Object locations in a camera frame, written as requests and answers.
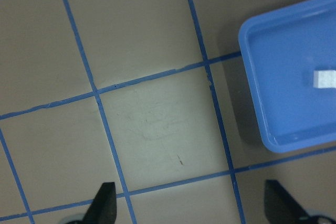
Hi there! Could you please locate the blue plastic tray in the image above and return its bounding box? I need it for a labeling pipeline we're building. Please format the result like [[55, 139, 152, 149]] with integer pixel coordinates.
[[238, 0, 335, 153]]

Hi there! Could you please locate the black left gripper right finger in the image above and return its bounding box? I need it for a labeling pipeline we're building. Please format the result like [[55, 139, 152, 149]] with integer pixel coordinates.
[[264, 179, 335, 223]]

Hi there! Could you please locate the white block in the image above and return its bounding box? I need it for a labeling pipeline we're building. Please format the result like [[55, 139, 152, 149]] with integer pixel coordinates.
[[313, 70, 336, 89]]

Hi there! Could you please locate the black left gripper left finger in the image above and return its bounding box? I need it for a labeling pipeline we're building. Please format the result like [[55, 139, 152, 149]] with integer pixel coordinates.
[[61, 182, 117, 224]]

